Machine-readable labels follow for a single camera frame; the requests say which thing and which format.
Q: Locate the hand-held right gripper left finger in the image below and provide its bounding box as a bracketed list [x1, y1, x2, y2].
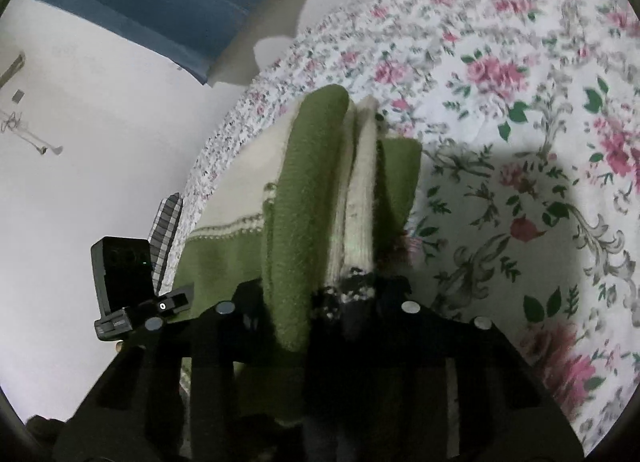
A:
[52, 279, 272, 462]

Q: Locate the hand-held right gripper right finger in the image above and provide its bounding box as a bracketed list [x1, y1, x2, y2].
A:
[375, 277, 586, 462]

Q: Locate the green beige navy knit sweater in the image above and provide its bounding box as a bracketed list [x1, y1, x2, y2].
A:
[172, 85, 461, 462]

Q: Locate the plaid cloth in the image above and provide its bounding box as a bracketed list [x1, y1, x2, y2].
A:
[149, 192, 182, 294]

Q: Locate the floral bedsheet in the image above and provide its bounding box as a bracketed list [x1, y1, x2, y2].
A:
[177, 0, 640, 458]

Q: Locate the metal wall hook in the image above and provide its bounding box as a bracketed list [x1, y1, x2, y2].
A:
[0, 110, 65, 158]

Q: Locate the wooden wall strip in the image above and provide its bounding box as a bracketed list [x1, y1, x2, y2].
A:
[0, 51, 26, 88]

